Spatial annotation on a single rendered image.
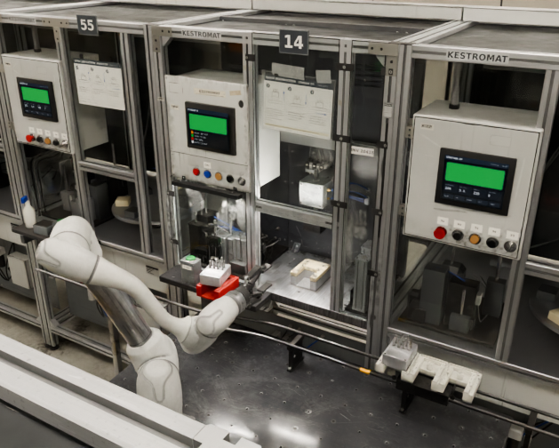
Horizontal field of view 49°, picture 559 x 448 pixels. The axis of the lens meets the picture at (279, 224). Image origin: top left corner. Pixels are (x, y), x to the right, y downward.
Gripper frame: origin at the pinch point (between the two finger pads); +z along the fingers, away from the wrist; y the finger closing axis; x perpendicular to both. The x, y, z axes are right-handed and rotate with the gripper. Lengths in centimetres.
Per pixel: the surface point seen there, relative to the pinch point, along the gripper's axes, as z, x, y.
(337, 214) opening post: 21.6, -20.2, 23.6
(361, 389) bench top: 7, -41, -44
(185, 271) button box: 8, 48, -15
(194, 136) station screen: 18, 47, 47
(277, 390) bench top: -10.9, -12.1, -44.2
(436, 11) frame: 99, -29, 95
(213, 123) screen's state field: 18, 36, 54
